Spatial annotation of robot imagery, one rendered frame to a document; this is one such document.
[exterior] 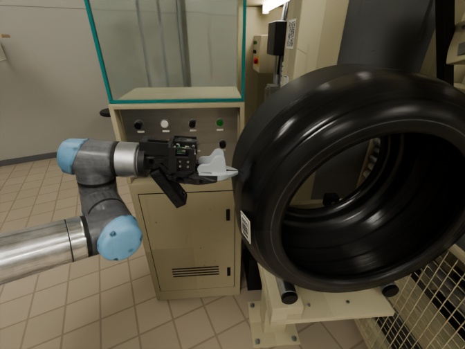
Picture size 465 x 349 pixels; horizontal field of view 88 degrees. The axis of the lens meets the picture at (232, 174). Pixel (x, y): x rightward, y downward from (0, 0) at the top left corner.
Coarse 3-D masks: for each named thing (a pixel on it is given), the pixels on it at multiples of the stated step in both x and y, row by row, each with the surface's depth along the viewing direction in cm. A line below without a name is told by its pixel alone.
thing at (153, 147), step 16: (144, 144) 48; (160, 144) 48; (176, 144) 50; (192, 144) 51; (144, 160) 49; (160, 160) 50; (176, 160) 49; (192, 160) 50; (144, 176) 50; (176, 176) 50
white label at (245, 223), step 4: (240, 212) 51; (244, 216) 49; (244, 220) 49; (248, 220) 48; (244, 224) 50; (248, 224) 48; (244, 228) 51; (248, 228) 48; (244, 232) 51; (248, 232) 49; (244, 236) 52; (248, 236) 49; (248, 240) 50
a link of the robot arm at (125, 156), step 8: (120, 144) 49; (128, 144) 49; (136, 144) 50; (120, 152) 48; (128, 152) 48; (136, 152) 49; (120, 160) 48; (128, 160) 48; (136, 160) 48; (120, 168) 48; (128, 168) 48; (136, 168) 49; (120, 176) 50; (128, 176) 50; (136, 176) 50
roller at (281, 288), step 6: (282, 282) 65; (282, 288) 64; (288, 288) 63; (294, 288) 64; (282, 294) 63; (288, 294) 62; (294, 294) 62; (282, 300) 63; (288, 300) 63; (294, 300) 63
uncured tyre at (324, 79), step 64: (256, 128) 52; (320, 128) 40; (384, 128) 39; (448, 128) 40; (256, 192) 46; (384, 192) 78; (448, 192) 60; (256, 256) 56; (320, 256) 75; (384, 256) 69
